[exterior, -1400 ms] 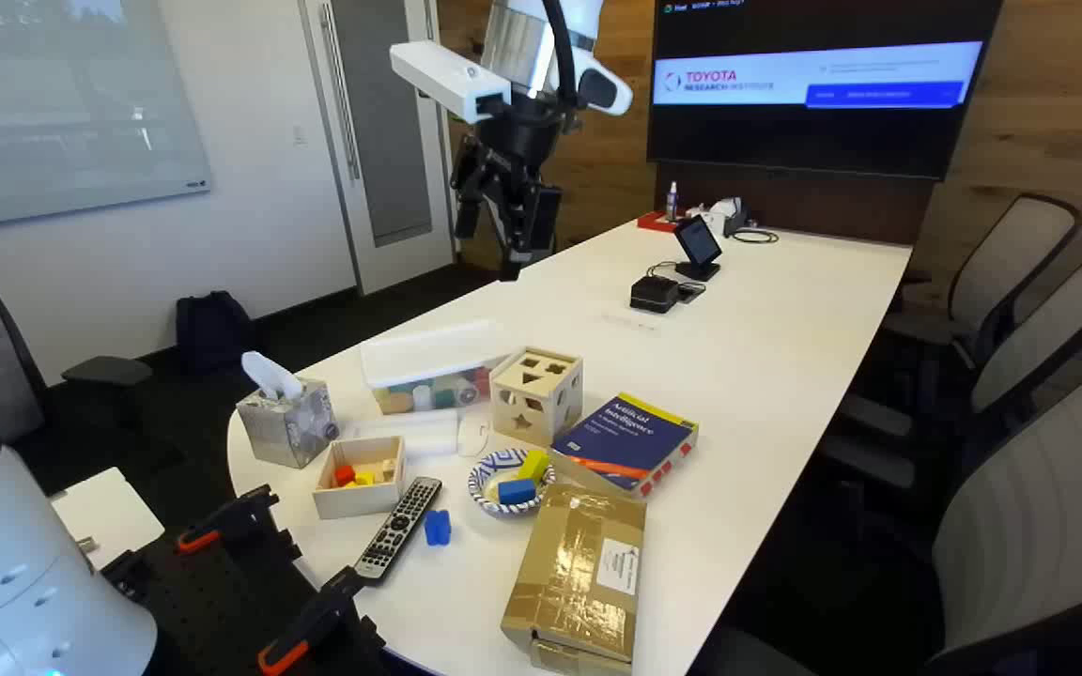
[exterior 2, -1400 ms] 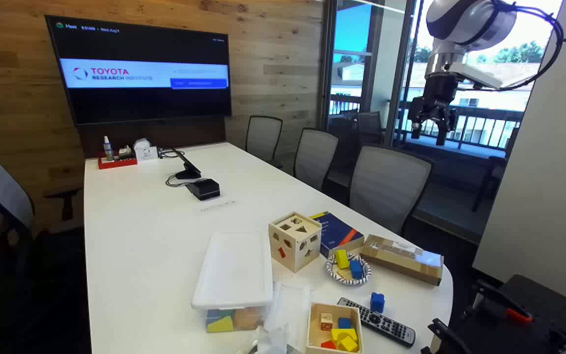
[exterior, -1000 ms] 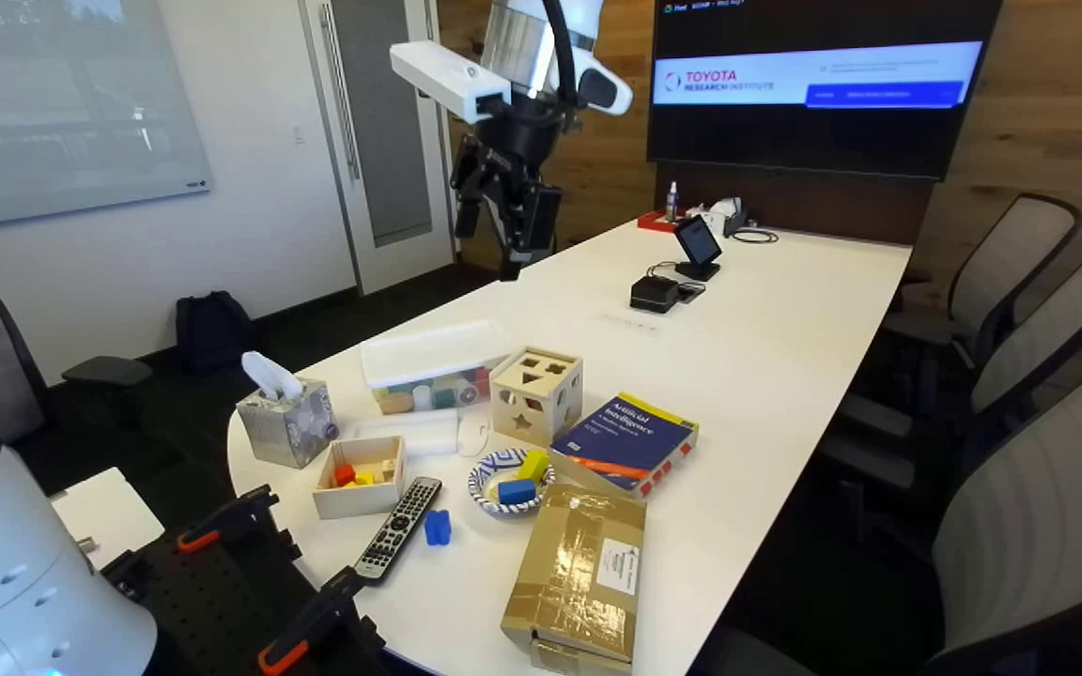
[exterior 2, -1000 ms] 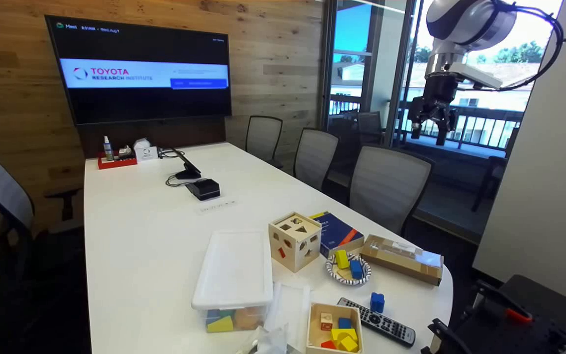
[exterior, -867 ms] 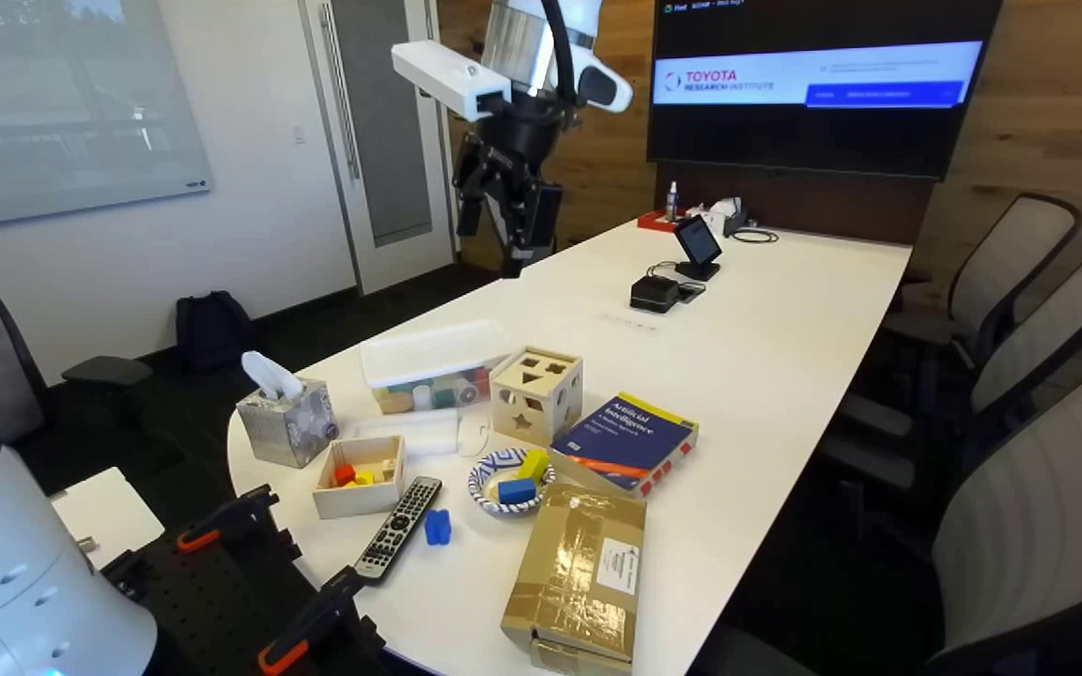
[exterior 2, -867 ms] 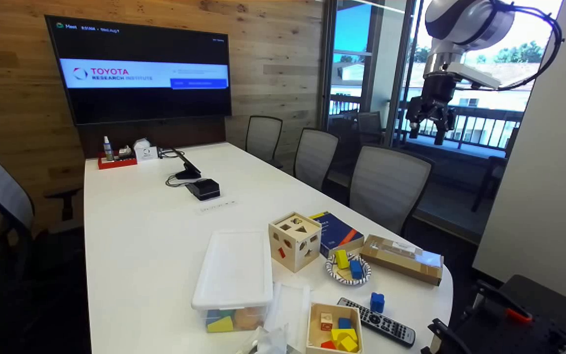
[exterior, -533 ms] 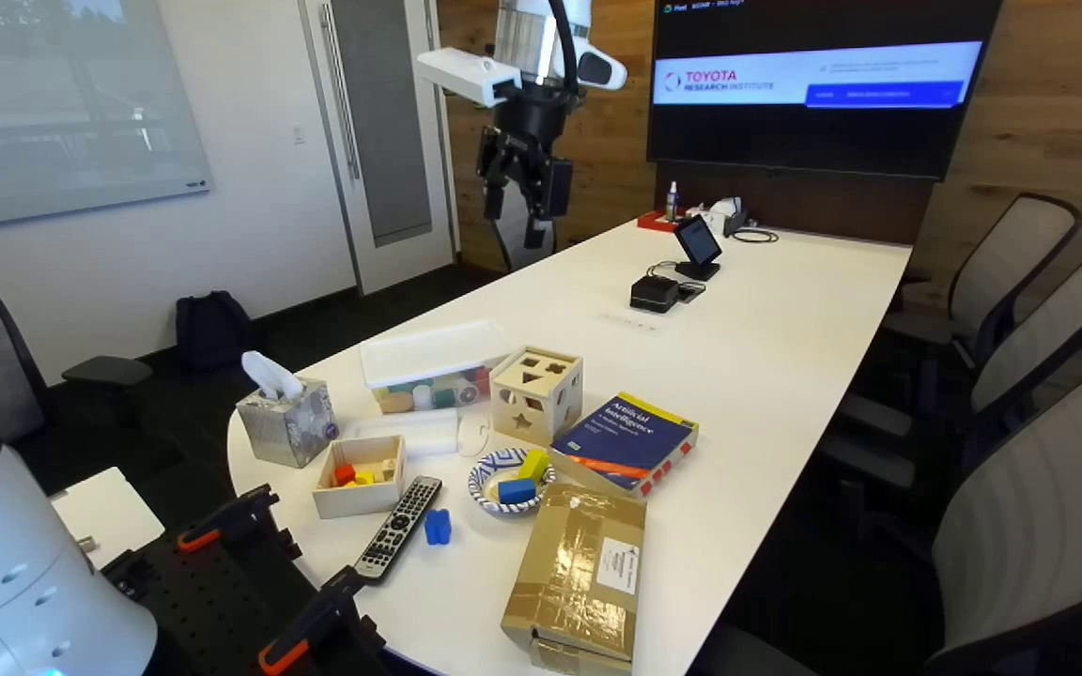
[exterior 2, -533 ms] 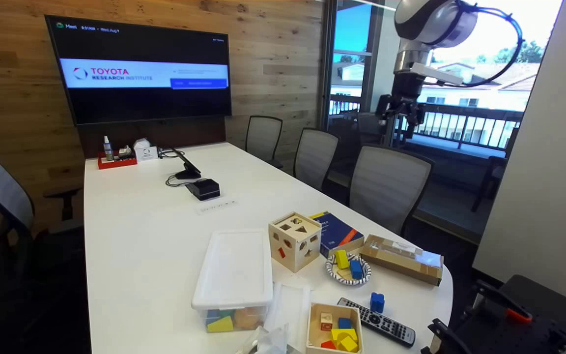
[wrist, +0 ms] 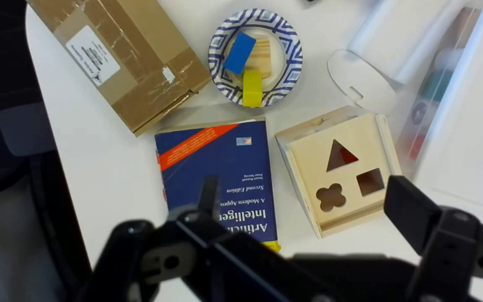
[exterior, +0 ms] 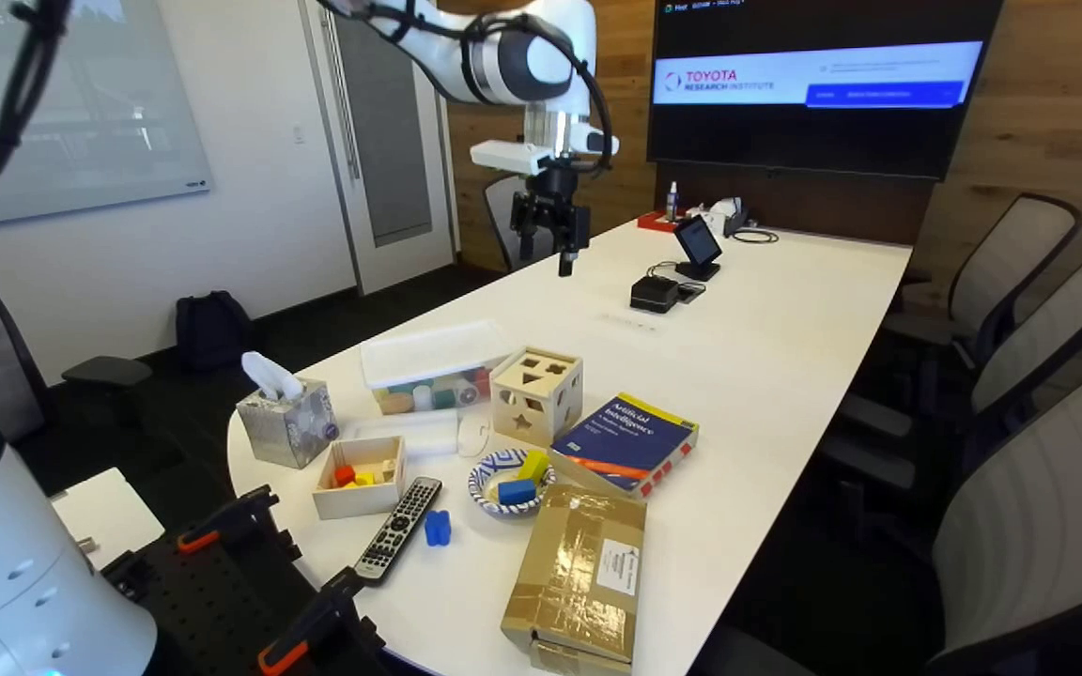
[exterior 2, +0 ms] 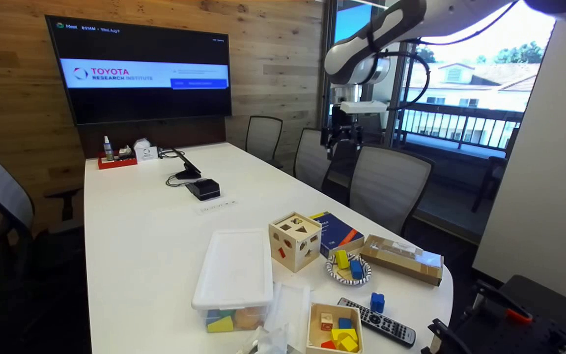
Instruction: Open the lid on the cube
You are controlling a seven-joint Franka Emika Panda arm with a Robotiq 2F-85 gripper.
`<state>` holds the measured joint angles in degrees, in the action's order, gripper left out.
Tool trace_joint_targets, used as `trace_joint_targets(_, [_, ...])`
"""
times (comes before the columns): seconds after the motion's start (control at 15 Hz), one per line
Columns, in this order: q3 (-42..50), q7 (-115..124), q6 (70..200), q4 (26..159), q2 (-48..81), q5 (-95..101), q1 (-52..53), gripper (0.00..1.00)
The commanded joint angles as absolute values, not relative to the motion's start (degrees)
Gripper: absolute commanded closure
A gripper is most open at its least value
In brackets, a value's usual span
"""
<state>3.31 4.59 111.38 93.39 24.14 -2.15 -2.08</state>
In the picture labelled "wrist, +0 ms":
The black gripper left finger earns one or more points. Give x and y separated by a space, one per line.
209 202

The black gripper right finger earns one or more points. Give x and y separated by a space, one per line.
412 208

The wooden lid with shape holes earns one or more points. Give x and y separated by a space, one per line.
314 160

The wooden shape sorter cube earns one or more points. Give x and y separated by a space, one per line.
301 133

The blue book with orange stripe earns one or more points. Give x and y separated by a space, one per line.
219 161

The clear plastic storage bin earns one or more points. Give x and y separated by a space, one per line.
437 94

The yellow rectangular block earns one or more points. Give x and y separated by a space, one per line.
252 87

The blue rectangular block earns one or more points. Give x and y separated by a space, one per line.
240 52

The brown cardboard box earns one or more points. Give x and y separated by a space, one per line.
135 67

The plain wooden block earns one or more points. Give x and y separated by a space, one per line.
264 56

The clear plastic container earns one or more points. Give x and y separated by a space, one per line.
386 39

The blue patterned paper plate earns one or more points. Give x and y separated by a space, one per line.
284 39

